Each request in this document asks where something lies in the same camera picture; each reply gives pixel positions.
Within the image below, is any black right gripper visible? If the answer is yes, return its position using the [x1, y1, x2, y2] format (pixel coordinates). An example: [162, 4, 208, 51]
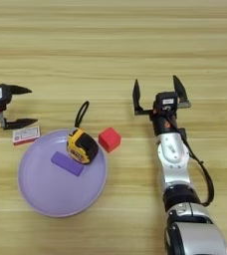
[131, 74, 192, 137]

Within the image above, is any white and red card box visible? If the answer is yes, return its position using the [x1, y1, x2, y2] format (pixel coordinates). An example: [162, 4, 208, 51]
[12, 126, 42, 147]

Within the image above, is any red cube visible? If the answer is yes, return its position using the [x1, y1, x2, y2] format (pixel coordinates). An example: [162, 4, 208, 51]
[98, 127, 122, 154]

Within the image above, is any yellow black tape measure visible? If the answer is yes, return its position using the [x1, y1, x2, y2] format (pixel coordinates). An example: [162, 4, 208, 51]
[66, 100, 100, 165]

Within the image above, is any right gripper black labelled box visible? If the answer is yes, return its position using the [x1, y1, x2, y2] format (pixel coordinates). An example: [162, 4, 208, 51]
[154, 91, 179, 113]

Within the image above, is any purple rectangular block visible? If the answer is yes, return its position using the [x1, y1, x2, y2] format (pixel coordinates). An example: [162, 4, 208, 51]
[50, 150, 86, 177]

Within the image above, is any round purple plate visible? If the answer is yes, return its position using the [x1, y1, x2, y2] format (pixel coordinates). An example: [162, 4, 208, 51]
[17, 127, 109, 219]

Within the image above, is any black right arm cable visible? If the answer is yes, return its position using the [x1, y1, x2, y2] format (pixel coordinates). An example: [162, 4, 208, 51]
[166, 112, 216, 207]

